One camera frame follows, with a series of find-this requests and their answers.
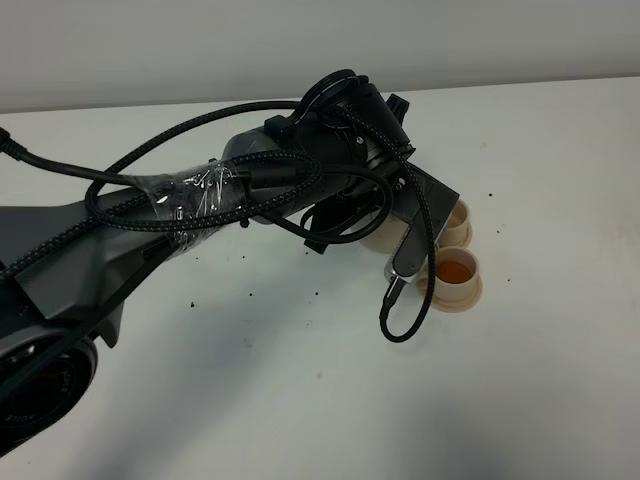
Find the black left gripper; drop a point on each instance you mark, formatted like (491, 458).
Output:
(347, 217)

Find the beige ceramic teapot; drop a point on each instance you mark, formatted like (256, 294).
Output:
(387, 236)

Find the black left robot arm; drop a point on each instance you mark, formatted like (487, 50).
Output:
(323, 167)

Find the far beige teacup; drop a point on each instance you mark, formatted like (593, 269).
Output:
(459, 215)

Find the beige teacup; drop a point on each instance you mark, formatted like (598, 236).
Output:
(455, 273)
(459, 215)

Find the far beige cup saucer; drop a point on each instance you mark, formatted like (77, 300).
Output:
(458, 236)

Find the beige cup saucer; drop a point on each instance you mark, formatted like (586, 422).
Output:
(458, 236)
(460, 305)

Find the near beige teacup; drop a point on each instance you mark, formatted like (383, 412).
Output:
(455, 273)

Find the near beige cup saucer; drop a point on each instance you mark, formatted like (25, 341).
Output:
(460, 305)

